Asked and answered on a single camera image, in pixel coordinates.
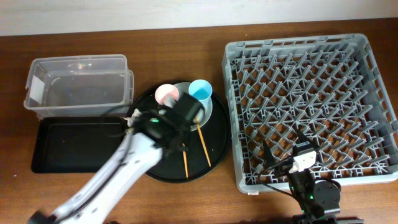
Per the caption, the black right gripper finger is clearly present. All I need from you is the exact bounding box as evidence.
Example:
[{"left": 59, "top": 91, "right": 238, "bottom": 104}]
[
  {"left": 295, "top": 128, "right": 314, "bottom": 146},
  {"left": 262, "top": 140, "right": 275, "bottom": 167}
]

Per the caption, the pink cup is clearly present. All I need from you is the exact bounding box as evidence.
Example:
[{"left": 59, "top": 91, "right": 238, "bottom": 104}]
[{"left": 155, "top": 84, "right": 179, "bottom": 108}]

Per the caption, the grey plate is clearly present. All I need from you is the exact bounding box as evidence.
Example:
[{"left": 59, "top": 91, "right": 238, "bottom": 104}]
[{"left": 171, "top": 82, "right": 213, "bottom": 131}]

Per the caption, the blue cup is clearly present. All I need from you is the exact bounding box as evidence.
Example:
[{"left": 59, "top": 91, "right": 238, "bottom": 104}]
[{"left": 188, "top": 79, "right": 213, "bottom": 108}]

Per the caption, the white napkin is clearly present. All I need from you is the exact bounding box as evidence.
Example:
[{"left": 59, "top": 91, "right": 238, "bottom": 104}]
[{"left": 124, "top": 109, "right": 142, "bottom": 128}]

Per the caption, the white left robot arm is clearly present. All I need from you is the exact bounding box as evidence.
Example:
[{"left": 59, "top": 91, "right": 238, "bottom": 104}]
[{"left": 28, "top": 93, "right": 204, "bottom": 223}]

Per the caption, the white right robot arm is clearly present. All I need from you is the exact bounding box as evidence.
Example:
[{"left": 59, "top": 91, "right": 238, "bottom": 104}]
[{"left": 261, "top": 129, "right": 364, "bottom": 224}]

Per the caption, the grey dishwasher rack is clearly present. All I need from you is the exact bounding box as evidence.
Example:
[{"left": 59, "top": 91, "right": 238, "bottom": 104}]
[{"left": 222, "top": 34, "right": 397, "bottom": 195}]

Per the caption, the round black tray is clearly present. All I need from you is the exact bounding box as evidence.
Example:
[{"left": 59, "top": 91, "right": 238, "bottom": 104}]
[{"left": 146, "top": 93, "right": 231, "bottom": 183}]

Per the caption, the clear plastic bin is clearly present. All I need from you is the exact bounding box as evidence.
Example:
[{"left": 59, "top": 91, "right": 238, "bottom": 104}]
[{"left": 24, "top": 54, "right": 134, "bottom": 118}]

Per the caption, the black rectangular tray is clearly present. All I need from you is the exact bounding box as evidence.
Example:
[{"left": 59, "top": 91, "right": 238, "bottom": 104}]
[{"left": 31, "top": 117, "right": 125, "bottom": 174}]

